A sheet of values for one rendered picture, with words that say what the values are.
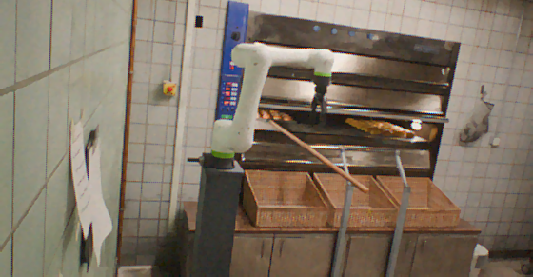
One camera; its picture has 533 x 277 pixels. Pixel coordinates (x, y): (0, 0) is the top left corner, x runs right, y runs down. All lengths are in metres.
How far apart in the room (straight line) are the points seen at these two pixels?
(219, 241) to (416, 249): 1.89
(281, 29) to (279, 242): 1.62
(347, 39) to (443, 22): 0.89
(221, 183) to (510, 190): 3.41
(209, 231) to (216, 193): 0.21
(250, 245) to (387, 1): 2.22
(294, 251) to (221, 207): 1.12
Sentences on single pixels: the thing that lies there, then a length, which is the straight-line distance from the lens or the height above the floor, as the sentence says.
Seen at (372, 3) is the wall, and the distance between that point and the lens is 3.68.
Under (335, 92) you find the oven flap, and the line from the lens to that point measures 3.58.
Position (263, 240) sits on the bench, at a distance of 3.12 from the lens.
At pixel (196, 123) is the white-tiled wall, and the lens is 3.30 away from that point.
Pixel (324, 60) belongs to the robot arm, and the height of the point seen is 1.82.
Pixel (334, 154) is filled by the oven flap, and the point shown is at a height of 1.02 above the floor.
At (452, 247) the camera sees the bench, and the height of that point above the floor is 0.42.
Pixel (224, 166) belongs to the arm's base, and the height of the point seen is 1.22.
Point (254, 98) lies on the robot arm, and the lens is 2.03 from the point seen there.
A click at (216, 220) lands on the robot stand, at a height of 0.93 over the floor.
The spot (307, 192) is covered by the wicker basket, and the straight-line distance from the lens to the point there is 3.58.
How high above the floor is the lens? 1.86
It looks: 11 degrees down
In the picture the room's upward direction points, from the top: 7 degrees clockwise
